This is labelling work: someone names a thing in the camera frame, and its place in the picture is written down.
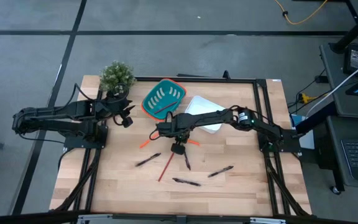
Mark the white plastic bin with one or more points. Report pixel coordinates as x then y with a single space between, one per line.
202 104

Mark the green basket with orange rim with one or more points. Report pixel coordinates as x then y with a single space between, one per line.
154 102

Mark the black clear ballpoint pen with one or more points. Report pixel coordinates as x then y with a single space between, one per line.
187 161
148 160
221 171
186 182

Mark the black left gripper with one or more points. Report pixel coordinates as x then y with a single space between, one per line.
107 109

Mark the black caster wheel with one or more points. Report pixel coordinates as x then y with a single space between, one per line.
336 190

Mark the black camera rig bar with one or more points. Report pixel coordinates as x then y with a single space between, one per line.
42 217

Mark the black power device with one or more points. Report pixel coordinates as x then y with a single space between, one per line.
356 59

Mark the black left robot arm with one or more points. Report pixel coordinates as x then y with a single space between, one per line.
57 112

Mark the black side desk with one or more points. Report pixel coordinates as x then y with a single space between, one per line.
334 68

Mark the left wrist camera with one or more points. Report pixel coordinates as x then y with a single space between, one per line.
127 122

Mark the yellow power plug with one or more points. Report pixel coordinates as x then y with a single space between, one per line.
304 99

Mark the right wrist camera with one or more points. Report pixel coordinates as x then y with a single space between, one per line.
178 149

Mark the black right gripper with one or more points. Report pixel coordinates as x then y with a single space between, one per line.
174 130

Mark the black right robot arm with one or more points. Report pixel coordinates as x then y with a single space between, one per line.
213 117

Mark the orange pencil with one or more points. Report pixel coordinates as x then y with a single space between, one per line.
194 143
145 144

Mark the black aluminium table frame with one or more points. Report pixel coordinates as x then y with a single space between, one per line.
197 79

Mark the white and blue floor box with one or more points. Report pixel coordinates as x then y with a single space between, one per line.
306 141

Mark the red pencil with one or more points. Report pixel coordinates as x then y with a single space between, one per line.
166 167
166 107

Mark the green plant in black pot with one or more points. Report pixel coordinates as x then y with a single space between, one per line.
117 74

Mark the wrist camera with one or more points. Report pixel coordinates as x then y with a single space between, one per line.
127 122
178 149

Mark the black mounting plate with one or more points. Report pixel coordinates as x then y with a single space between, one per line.
73 143
291 146

